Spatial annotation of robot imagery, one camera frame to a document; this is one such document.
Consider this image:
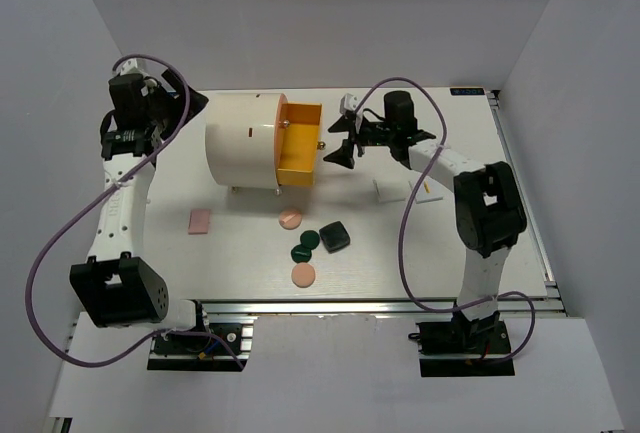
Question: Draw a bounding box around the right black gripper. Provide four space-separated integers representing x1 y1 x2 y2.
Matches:
324 115 396 169

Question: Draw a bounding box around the yellow drawer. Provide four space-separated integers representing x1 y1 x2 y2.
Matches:
276 102 322 187

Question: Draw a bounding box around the pink puff with strap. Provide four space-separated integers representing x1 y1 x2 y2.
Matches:
278 208 302 230

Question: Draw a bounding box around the dark green puff with label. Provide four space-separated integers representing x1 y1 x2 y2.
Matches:
290 244 312 264

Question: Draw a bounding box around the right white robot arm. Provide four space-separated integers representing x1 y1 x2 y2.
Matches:
324 90 527 355

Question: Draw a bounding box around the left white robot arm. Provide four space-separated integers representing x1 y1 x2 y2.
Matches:
70 67 212 352

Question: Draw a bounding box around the cream round drawer organizer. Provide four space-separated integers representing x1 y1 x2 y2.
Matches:
205 93 287 190

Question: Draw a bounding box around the white square compact left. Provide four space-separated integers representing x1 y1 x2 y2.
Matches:
373 179 409 204

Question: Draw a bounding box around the black square compact case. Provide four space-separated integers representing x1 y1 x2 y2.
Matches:
319 221 351 253

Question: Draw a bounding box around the white square compact with gold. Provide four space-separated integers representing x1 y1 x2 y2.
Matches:
411 179 446 204

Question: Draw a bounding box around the pink rectangular palette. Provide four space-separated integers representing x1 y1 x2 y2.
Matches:
187 209 211 235

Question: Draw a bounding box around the blue label sticker right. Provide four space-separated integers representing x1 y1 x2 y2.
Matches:
449 87 485 96

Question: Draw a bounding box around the plain pink round puff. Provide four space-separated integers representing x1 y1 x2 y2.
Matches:
291 263 316 288

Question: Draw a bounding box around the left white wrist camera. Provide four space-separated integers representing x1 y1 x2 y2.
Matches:
112 58 160 88

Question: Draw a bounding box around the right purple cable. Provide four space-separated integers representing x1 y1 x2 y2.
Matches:
357 76 536 365

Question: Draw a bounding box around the purple cable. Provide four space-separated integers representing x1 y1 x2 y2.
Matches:
24 55 246 372
357 76 536 365

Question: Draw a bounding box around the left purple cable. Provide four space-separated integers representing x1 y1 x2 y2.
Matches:
24 55 246 372

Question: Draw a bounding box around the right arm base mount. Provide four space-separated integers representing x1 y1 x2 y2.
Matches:
408 311 515 378

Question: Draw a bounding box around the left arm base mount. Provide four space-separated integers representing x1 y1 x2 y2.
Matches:
147 317 254 372

